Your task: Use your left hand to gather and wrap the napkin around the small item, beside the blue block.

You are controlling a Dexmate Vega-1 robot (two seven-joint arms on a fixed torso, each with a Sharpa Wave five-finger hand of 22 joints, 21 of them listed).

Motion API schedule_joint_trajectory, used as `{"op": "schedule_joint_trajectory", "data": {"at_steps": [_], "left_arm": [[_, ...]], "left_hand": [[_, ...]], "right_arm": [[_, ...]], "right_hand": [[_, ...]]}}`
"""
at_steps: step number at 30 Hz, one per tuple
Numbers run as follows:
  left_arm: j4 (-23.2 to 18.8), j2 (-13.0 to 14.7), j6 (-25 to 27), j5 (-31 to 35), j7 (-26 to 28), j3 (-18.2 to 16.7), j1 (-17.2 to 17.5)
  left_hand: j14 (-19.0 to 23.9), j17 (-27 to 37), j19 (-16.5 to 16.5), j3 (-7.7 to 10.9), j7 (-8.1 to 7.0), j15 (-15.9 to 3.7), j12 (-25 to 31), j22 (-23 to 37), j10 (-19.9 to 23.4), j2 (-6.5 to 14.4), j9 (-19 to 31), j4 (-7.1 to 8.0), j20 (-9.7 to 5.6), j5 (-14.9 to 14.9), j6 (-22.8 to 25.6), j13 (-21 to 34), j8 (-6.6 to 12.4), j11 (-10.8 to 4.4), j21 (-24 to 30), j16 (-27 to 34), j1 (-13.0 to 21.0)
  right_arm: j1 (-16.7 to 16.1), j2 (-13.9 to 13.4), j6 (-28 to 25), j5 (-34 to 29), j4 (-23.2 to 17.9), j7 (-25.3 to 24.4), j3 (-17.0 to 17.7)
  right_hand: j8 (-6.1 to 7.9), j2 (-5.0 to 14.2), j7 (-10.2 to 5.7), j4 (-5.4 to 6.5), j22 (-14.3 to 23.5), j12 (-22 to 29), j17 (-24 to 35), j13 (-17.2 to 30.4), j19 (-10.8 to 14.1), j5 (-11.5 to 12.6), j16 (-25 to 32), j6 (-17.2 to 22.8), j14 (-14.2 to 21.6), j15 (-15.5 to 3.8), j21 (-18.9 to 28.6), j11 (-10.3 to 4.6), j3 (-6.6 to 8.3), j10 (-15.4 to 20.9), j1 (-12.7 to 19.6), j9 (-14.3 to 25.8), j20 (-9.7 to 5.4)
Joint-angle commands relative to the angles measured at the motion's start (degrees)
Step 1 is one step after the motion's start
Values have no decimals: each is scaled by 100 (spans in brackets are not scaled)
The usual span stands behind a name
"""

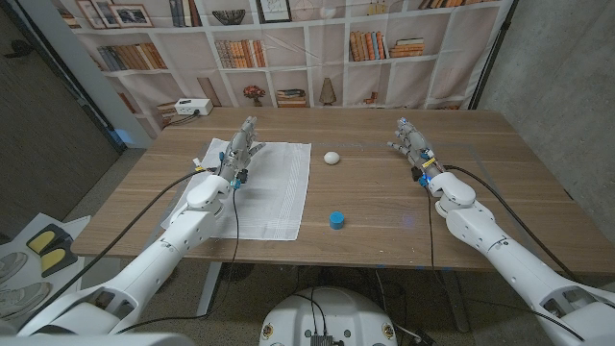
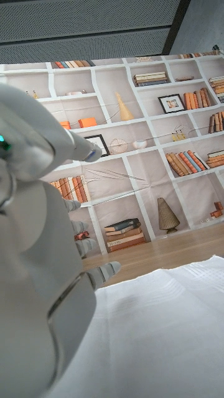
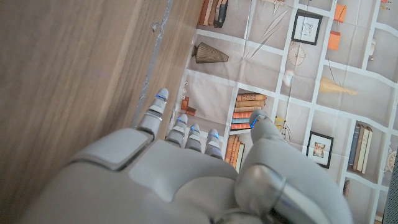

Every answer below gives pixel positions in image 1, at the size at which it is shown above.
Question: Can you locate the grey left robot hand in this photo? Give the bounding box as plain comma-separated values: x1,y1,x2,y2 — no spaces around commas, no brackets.
218,115,267,182

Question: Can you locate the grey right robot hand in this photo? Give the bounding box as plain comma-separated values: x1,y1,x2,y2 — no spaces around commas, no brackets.
386,116,444,180

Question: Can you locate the white cloth napkin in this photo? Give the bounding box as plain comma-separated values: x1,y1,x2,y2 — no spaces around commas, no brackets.
160,137,312,241

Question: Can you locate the white power strip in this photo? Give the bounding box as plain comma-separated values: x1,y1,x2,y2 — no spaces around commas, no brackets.
173,98,214,117

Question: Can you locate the black backdrop stand pole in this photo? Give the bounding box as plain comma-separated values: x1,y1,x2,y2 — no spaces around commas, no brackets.
468,0,521,111

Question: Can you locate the printed bookshelf backdrop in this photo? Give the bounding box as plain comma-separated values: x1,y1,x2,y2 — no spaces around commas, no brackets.
50,0,515,140

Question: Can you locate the white floor platform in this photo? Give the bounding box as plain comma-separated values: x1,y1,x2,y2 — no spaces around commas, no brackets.
0,212,92,333

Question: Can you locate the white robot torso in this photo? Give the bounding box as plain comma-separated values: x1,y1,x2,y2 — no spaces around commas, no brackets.
258,286,399,346

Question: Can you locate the yellow black foot pedal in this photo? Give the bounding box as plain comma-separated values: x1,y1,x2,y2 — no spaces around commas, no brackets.
26,223,73,256
38,244,79,279

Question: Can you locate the grey sneaker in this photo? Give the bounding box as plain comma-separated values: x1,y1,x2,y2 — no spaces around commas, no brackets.
0,282,53,321
0,251,29,284

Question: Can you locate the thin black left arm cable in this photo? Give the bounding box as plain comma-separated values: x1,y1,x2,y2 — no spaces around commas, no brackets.
114,185,241,335

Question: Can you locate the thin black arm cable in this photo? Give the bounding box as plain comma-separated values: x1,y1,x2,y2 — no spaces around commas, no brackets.
114,185,241,335
425,185,587,343

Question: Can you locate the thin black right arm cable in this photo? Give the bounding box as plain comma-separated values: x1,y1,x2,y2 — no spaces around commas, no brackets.
425,185,587,343

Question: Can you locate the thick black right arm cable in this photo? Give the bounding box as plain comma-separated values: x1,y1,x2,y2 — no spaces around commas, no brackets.
441,163,582,284

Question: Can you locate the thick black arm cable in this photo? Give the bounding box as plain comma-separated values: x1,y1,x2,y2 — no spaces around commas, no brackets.
18,165,222,331
441,163,582,284

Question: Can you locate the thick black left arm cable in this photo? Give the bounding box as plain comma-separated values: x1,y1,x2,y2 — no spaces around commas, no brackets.
18,165,222,331

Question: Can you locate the black door handle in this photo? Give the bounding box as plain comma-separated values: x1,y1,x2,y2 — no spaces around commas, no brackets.
4,38,35,60

